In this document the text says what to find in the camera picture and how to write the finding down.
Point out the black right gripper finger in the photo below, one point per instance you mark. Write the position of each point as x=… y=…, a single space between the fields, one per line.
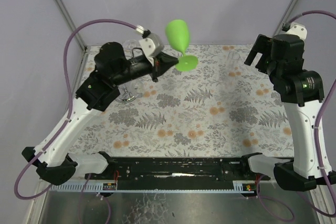
x=265 y=63
x=262 y=45

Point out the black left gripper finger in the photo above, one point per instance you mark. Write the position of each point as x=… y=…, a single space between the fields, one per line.
x=159 y=69
x=167 y=60

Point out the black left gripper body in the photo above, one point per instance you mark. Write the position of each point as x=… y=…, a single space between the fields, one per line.
x=156 y=66

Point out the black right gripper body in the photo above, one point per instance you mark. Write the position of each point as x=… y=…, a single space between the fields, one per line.
x=261 y=51

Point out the green plastic wine glass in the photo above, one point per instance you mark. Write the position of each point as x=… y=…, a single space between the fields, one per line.
x=178 y=36

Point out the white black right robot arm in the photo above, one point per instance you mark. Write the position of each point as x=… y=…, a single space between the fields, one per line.
x=302 y=95

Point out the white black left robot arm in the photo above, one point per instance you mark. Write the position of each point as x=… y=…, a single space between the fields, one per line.
x=52 y=159

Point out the chrome wine glass rack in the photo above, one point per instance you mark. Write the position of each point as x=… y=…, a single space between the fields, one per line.
x=125 y=94

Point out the floral patterned table mat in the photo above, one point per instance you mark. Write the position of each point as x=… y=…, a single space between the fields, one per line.
x=200 y=113

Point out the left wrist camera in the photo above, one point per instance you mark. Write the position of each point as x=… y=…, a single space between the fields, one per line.
x=150 y=44

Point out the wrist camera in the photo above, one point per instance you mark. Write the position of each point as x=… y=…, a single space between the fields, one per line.
x=150 y=44
x=295 y=29

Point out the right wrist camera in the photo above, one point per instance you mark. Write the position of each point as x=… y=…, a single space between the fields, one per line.
x=295 y=29

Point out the aluminium frame right post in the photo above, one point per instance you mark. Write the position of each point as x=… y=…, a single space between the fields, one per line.
x=295 y=1

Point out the aluminium frame post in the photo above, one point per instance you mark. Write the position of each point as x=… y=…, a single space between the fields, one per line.
x=295 y=1
x=64 y=11

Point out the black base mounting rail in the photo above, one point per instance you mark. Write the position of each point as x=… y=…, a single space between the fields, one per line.
x=178 y=167

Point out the aluminium frame left post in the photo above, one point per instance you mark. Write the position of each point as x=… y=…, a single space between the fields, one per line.
x=64 y=11

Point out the aluminium front frame rail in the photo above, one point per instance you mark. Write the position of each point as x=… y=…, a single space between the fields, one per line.
x=290 y=183

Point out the white slotted cable duct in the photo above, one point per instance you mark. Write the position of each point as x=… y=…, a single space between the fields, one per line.
x=166 y=185

